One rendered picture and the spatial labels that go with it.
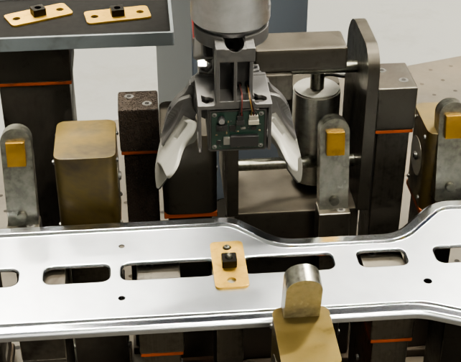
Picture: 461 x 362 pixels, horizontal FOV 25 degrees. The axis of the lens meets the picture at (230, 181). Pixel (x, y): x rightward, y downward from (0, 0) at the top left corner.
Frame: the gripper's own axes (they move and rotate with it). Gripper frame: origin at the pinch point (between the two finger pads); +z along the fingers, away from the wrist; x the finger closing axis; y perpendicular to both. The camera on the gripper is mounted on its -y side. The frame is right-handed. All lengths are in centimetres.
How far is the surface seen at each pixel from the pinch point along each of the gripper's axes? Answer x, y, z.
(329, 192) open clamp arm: 13.5, -11.8, 10.5
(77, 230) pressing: -17.1, -7.6, 11.4
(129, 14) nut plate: -10.1, -33.6, -3.9
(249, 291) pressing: 2.0, 5.0, 11.3
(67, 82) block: -18.6, -29.6, 3.7
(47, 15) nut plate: -20.8, -34.1, -3.8
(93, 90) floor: -28, -227, 118
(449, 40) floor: 106, -256, 118
